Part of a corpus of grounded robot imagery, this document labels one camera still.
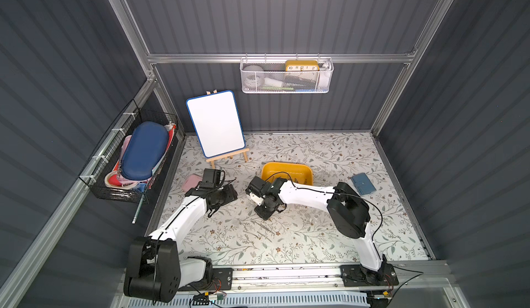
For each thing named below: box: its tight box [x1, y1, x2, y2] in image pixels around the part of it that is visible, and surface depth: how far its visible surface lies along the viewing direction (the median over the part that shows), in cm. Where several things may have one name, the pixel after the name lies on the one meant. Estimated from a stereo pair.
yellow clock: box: [285, 60, 320, 72], surface depth 89 cm
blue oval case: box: [121, 120, 170, 181], surface depth 68 cm
